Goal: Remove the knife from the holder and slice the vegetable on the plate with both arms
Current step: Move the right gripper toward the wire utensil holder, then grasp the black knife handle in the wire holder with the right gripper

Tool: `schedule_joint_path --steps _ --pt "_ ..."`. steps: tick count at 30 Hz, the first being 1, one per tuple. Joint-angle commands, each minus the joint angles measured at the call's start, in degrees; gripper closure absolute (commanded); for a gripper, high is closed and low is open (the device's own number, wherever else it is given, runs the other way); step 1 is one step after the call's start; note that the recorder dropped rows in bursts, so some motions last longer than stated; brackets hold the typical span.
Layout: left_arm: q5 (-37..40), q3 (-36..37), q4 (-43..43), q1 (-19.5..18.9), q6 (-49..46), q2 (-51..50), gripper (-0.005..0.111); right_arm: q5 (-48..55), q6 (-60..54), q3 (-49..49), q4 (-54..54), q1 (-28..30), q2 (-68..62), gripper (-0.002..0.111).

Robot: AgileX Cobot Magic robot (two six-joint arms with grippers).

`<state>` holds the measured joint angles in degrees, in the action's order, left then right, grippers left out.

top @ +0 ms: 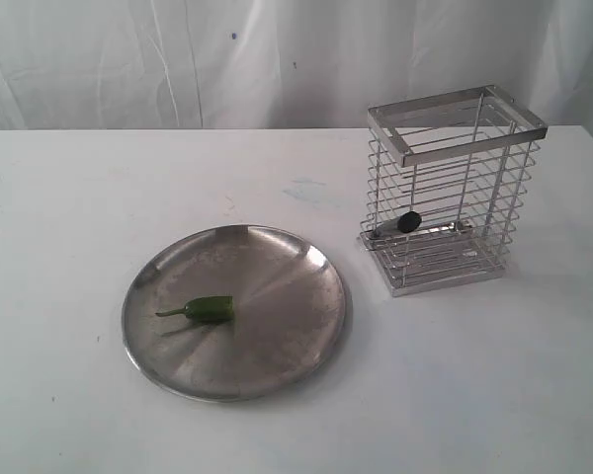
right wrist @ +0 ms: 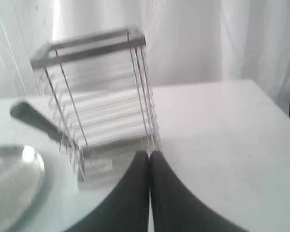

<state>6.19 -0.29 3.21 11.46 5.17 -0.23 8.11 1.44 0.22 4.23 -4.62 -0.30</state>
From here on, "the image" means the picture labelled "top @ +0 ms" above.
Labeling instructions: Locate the green chili pepper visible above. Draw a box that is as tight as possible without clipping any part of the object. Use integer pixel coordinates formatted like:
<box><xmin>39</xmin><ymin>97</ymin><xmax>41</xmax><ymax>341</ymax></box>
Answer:
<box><xmin>155</xmin><ymin>295</ymin><xmax>234</xmax><ymax>324</ymax></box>

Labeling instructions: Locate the black handled knife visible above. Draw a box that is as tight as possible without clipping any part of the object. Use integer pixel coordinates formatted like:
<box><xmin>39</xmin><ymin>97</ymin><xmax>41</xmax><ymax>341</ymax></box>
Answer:
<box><xmin>367</xmin><ymin>210</ymin><xmax>472</xmax><ymax>240</ymax></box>

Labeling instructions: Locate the round stainless steel plate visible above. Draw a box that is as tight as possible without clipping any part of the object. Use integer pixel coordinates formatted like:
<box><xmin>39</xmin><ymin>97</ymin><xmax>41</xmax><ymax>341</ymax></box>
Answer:
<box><xmin>122</xmin><ymin>224</ymin><xmax>351</xmax><ymax>402</ymax></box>

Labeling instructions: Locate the wire metal utensil holder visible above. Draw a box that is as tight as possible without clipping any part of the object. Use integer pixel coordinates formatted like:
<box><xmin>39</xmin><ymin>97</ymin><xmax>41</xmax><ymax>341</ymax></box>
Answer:
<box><xmin>360</xmin><ymin>85</ymin><xmax>548</xmax><ymax>296</ymax></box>

